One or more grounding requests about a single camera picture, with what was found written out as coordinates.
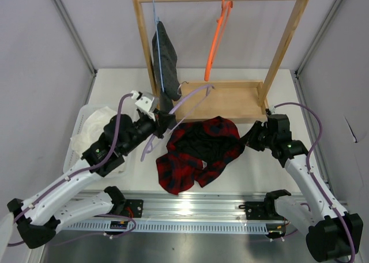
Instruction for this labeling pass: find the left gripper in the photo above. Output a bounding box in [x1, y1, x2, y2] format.
[122, 108, 175, 155]

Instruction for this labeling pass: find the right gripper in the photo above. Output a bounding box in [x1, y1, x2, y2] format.
[238, 121, 276, 152]

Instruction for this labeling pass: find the red plaid skirt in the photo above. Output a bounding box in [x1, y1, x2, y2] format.
[156, 117, 244, 195]

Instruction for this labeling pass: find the purple plastic hanger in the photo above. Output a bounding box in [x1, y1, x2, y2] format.
[140, 81, 216, 162]

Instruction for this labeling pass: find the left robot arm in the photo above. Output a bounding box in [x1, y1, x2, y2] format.
[7, 110, 175, 249]

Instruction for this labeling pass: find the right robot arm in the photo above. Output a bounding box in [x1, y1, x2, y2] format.
[240, 114, 363, 262]

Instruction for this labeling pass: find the orange plastic hanger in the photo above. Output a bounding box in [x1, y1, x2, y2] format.
[204, 0, 234, 82]

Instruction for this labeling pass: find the grey dotted garment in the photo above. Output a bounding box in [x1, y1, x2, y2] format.
[152, 21, 182, 112]

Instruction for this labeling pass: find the wooden clothes rack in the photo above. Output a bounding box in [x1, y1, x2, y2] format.
[132, 0, 309, 123]

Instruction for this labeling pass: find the white cloth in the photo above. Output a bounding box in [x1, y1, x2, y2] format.
[70, 106, 136, 154]

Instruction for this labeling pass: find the white plastic basket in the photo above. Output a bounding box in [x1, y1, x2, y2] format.
[62, 103, 136, 178]

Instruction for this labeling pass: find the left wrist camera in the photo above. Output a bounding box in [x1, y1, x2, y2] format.
[131, 91, 159, 119]

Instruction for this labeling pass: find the aluminium mounting rail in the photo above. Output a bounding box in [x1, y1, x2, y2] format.
[69, 190, 347, 220]

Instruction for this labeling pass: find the light blue wire hanger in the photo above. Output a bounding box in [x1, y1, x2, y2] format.
[152, 0, 165, 92]

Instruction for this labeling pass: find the slotted cable duct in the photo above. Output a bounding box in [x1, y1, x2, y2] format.
[65, 219, 269, 235]

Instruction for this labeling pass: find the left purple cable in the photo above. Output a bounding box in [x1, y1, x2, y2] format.
[7, 92, 139, 248]

